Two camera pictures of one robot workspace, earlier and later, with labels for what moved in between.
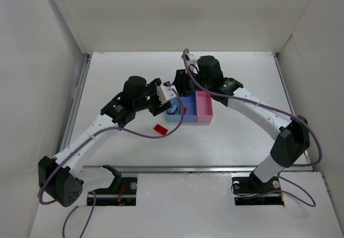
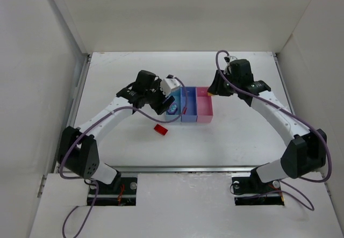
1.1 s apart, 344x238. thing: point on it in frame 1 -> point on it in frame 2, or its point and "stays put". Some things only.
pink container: (205, 112) stays put
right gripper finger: (181, 83) -> (220, 85)
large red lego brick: (160, 129) stays put
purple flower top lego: (172, 110) stays put
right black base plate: (247, 192) stays put
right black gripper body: (180, 81) -> (218, 85)
